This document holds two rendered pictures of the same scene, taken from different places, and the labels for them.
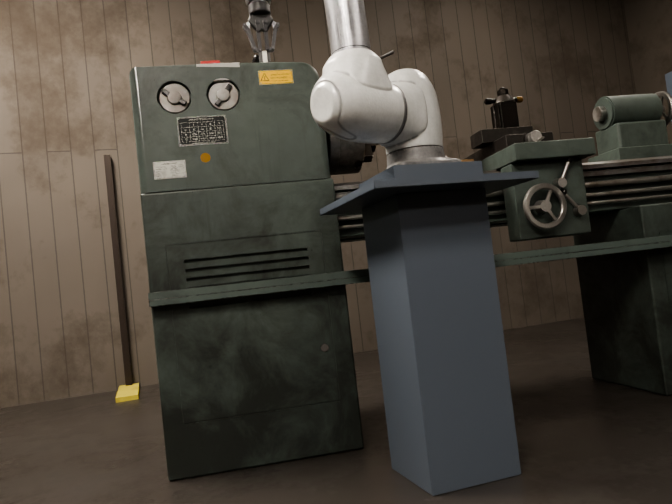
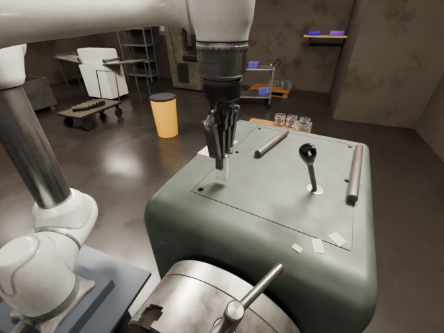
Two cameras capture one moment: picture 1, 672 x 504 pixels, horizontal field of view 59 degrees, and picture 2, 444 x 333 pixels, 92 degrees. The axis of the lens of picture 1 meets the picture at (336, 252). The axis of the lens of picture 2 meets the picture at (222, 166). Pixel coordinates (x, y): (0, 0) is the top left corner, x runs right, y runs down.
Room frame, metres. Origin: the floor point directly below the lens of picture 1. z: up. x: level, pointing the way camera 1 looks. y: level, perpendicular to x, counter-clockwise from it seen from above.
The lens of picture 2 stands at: (2.27, -0.17, 1.59)
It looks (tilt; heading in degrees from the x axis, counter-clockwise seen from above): 34 degrees down; 129
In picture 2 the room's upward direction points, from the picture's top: straight up
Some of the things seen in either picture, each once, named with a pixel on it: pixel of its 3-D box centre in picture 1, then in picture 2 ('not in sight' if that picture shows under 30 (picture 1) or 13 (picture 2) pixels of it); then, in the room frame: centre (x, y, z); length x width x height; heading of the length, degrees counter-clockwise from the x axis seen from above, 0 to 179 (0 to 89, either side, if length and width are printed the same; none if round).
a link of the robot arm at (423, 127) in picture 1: (407, 112); (35, 268); (1.58, -0.23, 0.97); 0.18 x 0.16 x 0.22; 132
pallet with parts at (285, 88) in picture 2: not in sight; (270, 86); (-0.52, 5.41, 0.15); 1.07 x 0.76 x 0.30; 18
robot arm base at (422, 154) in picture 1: (422, 162); (47, 300); (1.60, -0.26, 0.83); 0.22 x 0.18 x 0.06; 108
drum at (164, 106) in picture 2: not in sight; (165, 115); (-0.60, 1.91, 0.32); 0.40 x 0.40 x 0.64
